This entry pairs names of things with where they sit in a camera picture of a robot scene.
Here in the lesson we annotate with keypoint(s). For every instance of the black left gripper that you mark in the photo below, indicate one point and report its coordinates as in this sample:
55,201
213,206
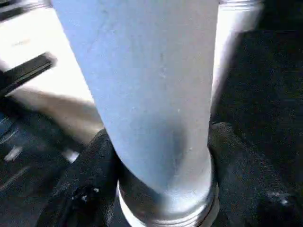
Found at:
28,142

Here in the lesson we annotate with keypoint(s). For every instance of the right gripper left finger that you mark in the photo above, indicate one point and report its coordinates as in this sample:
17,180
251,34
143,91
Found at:
85,189

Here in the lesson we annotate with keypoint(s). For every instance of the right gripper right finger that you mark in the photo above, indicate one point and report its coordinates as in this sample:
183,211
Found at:
255,184

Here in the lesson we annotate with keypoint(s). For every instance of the white plastic table top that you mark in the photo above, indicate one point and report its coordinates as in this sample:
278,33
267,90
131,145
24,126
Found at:
52,71

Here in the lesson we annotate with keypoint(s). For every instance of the black work mat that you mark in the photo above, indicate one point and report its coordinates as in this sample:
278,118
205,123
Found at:
265,71

